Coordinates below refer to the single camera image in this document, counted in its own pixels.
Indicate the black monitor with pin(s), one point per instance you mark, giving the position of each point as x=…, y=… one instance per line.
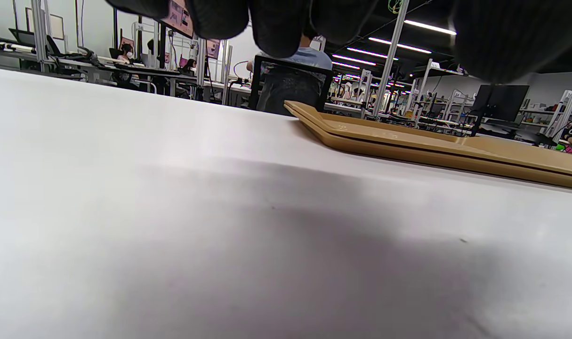
x=501, y=102

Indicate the ceiling light strip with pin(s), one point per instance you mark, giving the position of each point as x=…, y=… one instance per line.
x=429, y=27
x=354, y=60
x=401, y=45
x=373, y=53

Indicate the aluminium frame post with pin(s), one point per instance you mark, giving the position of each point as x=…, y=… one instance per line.
x=40, y=33
x=390, y=56

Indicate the person's left hand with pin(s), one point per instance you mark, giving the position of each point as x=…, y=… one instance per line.
x=276, y=23

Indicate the tan plastic tray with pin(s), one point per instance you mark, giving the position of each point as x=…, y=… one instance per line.
x=408, y=151
x=408, y=134

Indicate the black laptop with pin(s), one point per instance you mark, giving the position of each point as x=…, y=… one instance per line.
x=23, y=37

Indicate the pink picture board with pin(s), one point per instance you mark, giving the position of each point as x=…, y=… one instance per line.
x=180, y=19

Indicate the small pink sign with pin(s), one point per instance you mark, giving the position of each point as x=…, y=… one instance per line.
x=213, y=48

